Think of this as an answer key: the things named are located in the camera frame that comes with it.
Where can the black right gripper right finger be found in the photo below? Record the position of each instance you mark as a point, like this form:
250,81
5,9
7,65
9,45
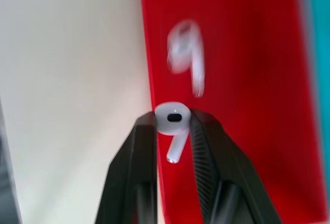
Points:
227,167

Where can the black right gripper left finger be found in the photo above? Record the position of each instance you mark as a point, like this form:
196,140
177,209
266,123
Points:
129,172

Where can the white earbud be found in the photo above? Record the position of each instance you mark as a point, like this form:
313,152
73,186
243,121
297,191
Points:
172,121
189,51

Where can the red mat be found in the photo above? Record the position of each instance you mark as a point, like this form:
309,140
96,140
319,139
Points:
245,92

